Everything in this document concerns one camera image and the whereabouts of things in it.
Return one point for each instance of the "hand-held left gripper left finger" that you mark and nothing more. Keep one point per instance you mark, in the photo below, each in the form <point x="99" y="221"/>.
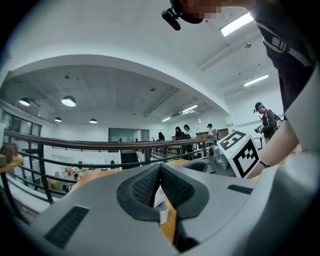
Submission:
<point x="100" y="220"/>

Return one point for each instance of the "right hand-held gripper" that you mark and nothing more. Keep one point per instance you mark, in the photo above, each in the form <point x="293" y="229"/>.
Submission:
<point x="240" y="150"/>

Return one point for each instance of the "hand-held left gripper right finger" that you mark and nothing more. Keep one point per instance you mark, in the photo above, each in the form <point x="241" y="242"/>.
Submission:
<point x="237" y="215"/>

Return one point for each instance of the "white rectangular container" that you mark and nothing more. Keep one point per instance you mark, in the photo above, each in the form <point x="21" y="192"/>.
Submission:
<point x="163" y="212"/>

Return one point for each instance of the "person's right forearm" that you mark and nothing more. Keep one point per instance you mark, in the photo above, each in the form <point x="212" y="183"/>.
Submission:
<point x="277" y="147"/>

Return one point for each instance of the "long ceiling light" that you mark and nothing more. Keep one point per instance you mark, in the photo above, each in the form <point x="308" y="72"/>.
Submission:
<point x="256" y="80"/>
<point x="189" y="108"/>
<point x="236" y="24"/>
<point x="166" y="119"/>

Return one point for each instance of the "black pendant lamp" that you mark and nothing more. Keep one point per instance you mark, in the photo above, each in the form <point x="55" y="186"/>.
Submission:
<point x="68" y="101"/>
<point x="93" y="121"/>
<point x="58" y="119"/>
<point x="24" y="101"/>

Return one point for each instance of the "round wooden side table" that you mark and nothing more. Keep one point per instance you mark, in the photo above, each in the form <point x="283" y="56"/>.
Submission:
<point x="13" y="163"/>

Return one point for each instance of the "brown wooden blocks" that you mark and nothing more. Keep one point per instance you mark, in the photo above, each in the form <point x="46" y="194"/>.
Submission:
<point x="8" y="152"/>

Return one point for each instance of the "person's dark purple top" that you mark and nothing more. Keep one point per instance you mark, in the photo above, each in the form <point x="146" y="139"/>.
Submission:
<point x="287" y="70"/>

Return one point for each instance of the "person's head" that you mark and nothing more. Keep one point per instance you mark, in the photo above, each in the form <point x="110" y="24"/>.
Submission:
<point x="192" y="11"/>

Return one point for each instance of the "black head camera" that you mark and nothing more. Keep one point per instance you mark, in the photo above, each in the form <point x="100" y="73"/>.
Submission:
<point x="171" y="20"/>

